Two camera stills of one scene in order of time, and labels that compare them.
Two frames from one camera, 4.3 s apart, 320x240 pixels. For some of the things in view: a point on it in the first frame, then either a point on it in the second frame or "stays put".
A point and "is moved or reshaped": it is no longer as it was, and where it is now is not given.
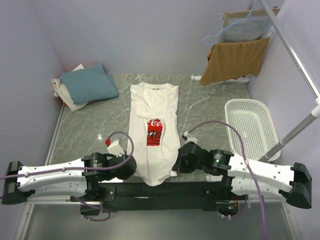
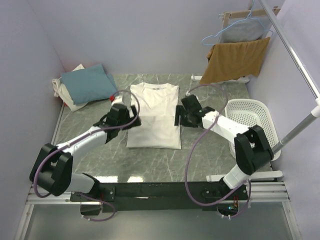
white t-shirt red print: [154, 131] is moved or reshaped
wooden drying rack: [226, 17] stays put
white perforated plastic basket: [252, 119] stays put
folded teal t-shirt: [90, 84] stays put
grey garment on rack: [237, 30] stays put
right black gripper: [179, 166] to [180, 111]
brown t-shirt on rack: [230, 60] stays put
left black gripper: [121, 177] to [136, 123]
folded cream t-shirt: [60, 91] stays put
